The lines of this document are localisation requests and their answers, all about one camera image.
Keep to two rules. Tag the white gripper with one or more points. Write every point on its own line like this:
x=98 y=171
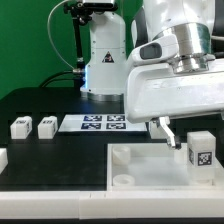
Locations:
x=153 y=90

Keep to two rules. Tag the white square table top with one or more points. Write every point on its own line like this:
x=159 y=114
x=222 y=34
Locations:
x=153 y=166

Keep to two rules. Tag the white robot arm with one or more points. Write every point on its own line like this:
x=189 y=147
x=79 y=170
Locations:
x=191 y=21

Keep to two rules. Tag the white marker sheet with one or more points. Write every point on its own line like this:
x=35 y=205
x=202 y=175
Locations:
x=99 y=123

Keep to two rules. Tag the white left fence block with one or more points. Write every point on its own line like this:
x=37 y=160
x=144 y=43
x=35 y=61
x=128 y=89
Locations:
x=3 y=159

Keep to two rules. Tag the white front fence wall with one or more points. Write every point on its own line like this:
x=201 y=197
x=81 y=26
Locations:
x=112 y=204

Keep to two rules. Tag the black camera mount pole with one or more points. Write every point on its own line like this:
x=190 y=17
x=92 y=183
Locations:
x=80 y=17

